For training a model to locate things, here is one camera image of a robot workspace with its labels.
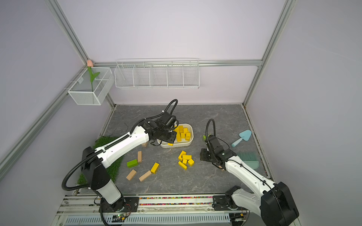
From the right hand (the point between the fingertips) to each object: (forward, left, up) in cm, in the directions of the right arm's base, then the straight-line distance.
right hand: (203, 153), depth 85 cm
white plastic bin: (+8, +15, -3) cm, 17 cm away
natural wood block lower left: (-11, +43, -6) cm, 45 cm away
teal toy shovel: (+16, -32, -7) cm, 37 cm away
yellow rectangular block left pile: (-7, +30, -5) cm, 31 cm away
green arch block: (+15, -2, -6) cm, 16 cm away
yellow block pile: (-6, +13, -5) cm, 15 cm away
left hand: (+4, +18, +10) cm, 21 cm away
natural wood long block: (-11, +35, -7) cm, 37 cm away
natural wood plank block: (+1, +41, -7) cm, 41 cm away
